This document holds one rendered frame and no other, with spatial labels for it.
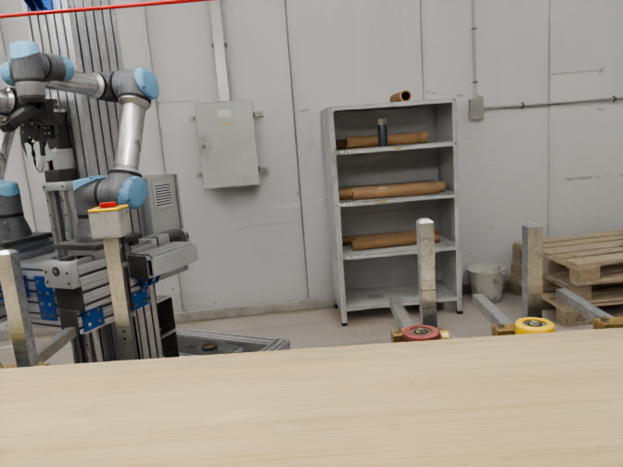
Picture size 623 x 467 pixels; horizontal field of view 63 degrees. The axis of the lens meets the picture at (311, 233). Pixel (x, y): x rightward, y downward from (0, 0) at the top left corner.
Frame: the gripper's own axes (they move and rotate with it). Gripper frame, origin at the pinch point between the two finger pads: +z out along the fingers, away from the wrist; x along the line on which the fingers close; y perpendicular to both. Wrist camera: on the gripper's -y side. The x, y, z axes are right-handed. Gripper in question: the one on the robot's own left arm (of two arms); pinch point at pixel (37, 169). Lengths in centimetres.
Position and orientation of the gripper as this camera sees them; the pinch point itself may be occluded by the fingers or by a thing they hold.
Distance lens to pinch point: 170.3
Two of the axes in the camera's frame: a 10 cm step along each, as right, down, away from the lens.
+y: 4.2, -1.9, 8.9
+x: -9.0, -0.1, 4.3
